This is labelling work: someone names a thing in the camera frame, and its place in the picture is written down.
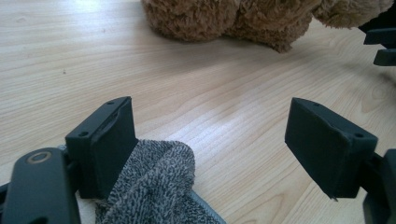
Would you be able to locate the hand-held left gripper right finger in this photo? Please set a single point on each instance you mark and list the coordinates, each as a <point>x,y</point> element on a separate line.
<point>327,149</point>

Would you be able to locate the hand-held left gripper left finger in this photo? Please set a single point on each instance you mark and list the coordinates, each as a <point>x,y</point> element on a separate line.
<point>106,149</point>

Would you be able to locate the grey terry towel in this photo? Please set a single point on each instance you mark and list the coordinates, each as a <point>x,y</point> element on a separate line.
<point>155,186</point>

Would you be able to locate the brown teddy bear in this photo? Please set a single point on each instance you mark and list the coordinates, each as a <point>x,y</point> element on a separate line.
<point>218,18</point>

